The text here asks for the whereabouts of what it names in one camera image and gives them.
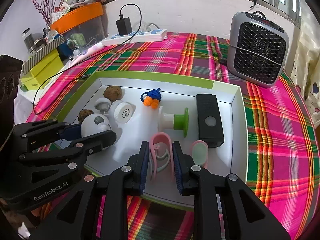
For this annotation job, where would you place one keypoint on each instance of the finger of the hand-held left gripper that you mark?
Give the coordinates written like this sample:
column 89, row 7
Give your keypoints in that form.
column 100, row 140
column 71, row 132

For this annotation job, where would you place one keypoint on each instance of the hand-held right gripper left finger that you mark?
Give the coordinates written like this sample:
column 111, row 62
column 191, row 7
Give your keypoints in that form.
column 145, row 167

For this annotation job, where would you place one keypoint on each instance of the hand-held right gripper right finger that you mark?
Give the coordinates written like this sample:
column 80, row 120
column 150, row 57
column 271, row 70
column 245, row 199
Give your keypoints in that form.
column 177, row 167

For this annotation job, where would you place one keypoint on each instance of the white panda-shaped gadget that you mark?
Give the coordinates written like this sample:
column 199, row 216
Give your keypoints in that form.
column 93, row 127

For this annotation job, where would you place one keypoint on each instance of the brown walnut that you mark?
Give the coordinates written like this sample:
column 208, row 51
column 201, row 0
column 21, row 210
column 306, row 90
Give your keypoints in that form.
column 113, row 92
column 86, row 116

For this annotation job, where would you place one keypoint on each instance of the green and white cardboard box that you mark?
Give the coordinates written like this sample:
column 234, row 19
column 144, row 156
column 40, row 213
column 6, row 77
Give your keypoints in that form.
column 130, row 145

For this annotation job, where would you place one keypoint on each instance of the pink clip with green pad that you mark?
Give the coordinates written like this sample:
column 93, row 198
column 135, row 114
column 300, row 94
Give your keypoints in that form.
column 200, row 152

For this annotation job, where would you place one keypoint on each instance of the pink clip with grey spiral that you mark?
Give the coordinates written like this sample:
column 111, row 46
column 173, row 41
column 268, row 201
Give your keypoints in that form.
column 161, row 140

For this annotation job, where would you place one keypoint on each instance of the white clear-capped jar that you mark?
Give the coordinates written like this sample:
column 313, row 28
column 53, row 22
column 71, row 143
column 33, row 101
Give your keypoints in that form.
column 123, row 112

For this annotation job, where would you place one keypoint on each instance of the white mushroom-shaped gadget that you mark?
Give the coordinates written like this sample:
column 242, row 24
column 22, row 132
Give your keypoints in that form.
column 101, row 102

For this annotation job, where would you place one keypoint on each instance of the white and green spool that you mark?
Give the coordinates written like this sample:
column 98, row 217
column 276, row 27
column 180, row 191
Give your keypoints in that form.
column 180, row 122

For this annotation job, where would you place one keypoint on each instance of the black rectangular device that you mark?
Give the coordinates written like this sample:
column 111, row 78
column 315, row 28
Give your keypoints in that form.
column 208, row 115

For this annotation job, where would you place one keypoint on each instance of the blue orange knit toy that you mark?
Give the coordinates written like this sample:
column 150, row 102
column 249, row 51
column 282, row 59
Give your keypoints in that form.
column 151, row 97

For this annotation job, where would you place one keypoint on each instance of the small dark green box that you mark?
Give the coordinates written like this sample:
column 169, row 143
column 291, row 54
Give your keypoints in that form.
column 23, row 87

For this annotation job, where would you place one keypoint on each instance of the yellow-green shoe box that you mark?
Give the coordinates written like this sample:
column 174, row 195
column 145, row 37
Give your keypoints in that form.
column 42, row 70

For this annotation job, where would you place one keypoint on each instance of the small white round gadget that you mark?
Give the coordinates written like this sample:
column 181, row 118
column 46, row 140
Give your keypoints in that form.
column 76, row 52

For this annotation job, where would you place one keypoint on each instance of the grey chevron box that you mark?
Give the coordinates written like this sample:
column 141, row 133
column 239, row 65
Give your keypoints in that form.
column 42, row 52

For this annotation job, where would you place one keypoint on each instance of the pink and white tube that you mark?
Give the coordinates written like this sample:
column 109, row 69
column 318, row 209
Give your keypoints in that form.
column 92, row 48

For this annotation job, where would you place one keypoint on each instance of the pale green yarn ball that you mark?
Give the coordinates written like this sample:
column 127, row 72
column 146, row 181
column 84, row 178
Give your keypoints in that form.
column 78, row 41

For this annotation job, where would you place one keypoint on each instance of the glass jar with dark lid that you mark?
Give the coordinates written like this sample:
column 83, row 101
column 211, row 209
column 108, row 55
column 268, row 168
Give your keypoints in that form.
column 28, row 41

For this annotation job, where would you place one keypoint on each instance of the pink green plaid tablecloth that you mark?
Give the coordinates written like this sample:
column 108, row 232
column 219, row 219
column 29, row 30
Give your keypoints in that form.
column 275, row 135

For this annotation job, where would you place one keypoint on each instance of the white power strip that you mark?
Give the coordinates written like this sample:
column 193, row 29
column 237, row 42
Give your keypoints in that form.
column 150, row 35

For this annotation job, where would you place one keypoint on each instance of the black charger adapter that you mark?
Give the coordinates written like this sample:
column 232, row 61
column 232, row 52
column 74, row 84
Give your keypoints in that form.
column 124, row 26

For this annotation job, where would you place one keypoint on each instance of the clear bin with orange lid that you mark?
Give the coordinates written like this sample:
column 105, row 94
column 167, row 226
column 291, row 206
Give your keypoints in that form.
column 80, row 15

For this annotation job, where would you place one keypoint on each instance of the pile of printed cards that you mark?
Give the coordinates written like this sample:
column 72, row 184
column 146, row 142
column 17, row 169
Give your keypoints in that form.
column 61, row 10

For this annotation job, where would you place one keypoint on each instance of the purple dried flower branches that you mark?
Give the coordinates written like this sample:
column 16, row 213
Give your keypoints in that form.
column 41, row 5

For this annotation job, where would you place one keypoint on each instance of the cream curtain with heart print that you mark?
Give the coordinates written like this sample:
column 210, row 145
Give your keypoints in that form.
column 308, row 80

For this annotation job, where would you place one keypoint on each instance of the grey space heater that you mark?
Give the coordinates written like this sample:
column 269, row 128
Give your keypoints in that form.
column 257, row 30

